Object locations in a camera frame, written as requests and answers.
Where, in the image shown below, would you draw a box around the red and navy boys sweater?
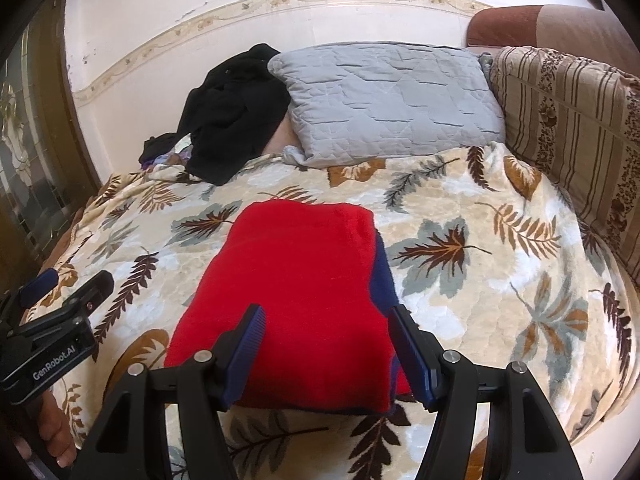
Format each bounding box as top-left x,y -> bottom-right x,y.
165,200 -> 410,413

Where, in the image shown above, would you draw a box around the small dark purple clothes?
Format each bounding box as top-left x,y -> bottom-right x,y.
138,132 -> 192,170

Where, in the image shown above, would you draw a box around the person left hand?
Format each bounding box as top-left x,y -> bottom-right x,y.
10,390 -> 77,469

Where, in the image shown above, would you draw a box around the wooden glass panel door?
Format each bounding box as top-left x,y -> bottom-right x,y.
1,0 -> 100,292

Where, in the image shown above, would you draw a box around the black garment pile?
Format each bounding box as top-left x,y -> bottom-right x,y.
176,43 -> 292,188

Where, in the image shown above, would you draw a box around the grey quilted pillow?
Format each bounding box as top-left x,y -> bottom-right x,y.
268,42 -> 506,168

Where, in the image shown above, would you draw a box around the striped floral brown cushion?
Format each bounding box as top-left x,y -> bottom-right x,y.
490,47 -> 639,280

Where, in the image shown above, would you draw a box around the brown and pink headboard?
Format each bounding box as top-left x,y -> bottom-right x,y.
466,4 -> 639,76

